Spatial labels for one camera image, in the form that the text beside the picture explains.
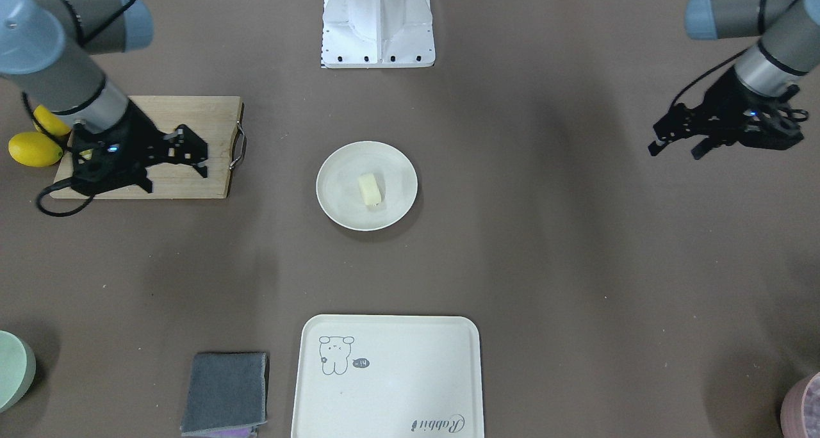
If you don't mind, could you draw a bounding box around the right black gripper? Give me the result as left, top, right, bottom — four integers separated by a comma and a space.
70, 102, 208, 195

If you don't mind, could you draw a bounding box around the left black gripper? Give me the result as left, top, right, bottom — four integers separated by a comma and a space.
648, 68, 809, 161

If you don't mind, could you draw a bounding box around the pale white bun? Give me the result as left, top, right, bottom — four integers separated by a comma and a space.
357, 173, 382, 207

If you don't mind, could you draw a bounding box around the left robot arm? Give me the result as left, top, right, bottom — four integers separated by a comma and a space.
648, 0, 819, 159

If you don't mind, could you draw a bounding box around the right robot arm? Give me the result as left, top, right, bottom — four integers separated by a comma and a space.
2, 0, 209, 201

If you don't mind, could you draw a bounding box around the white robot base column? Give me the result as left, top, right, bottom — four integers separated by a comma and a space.
320, 0, 436, 69

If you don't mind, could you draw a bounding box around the cream rectangular tray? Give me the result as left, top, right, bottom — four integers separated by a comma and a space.
291, 314, 484, 437

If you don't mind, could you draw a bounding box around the wooden cutting board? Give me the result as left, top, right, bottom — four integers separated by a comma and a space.
49, 95, 244, 200

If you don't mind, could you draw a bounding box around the whole yellow lemon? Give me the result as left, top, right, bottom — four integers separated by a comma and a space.
8, 131, 63, 168
33, 105, 71, 138

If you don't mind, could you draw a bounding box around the round white plate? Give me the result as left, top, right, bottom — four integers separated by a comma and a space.
315, 141, 419, 231

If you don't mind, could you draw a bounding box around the grey folded cloth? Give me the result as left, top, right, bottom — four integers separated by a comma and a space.
181, 352, 268, 437

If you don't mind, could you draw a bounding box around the mint green bowl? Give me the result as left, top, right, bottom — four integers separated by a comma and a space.
1, 330, 36, 412

